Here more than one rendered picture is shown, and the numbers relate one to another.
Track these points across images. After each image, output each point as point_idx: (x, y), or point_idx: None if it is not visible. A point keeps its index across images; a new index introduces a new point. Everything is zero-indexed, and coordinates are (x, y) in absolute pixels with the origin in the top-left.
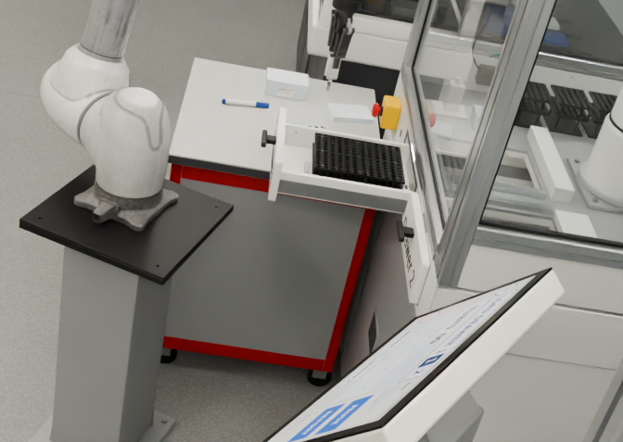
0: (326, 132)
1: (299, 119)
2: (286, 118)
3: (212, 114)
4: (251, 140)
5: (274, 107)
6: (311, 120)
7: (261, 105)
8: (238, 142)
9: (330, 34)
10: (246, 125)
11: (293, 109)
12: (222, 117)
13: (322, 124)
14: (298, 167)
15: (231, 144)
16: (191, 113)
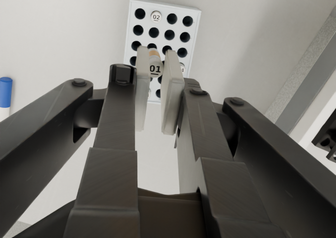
0: (323, 123)
1: (54, 23)
2: (52, 52)
3: (48, 185)
4: (141, 151)
5: (5, 62)
6: None
7: (9, 96)
8: (146, 173)
9: (63, 165)
10: (87, 144)
11: (8, 20)
12: (57, 174)
13: (130, 11)
14: (335, 169)
15: (150, 185)
16: (47, 215)
